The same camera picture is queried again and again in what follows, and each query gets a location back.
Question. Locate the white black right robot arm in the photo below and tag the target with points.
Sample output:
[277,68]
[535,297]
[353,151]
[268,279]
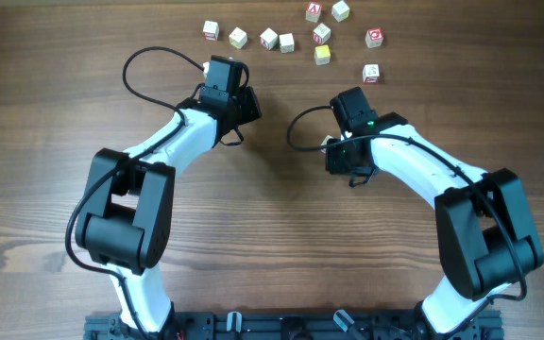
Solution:
[486,232]

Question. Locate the white block red X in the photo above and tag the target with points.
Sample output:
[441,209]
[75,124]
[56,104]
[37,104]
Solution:
[269,39]

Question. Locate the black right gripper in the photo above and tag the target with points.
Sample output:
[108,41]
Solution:
[333,165]

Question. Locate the yellow top block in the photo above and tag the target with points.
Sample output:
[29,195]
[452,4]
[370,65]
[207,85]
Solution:
[322,55]

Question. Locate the white block yellow side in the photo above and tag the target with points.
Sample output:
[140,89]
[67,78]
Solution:
[238,38]

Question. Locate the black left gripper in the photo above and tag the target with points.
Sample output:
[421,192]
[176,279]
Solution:
[249,106]

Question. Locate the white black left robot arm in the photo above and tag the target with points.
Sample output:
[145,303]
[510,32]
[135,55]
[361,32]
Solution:
[124,218]

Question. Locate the white block red base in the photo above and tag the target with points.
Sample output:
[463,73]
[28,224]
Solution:
[371,73]

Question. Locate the white block green side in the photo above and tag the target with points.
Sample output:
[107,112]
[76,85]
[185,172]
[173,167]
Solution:
[287,43]

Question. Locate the red A block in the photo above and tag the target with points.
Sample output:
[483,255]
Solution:
[313,11]

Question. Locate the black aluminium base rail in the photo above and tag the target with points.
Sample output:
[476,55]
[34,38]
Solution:
[397,324]

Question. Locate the plain white top block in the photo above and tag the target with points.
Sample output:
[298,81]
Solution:
[340,11]

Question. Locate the white block red U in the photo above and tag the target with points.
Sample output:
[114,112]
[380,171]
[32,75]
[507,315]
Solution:
[321,34]

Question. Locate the white block red bottom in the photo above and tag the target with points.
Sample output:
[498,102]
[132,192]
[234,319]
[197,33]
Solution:
[210,30]

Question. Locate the red O block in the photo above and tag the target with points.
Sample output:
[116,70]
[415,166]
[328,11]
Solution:
[374,37]

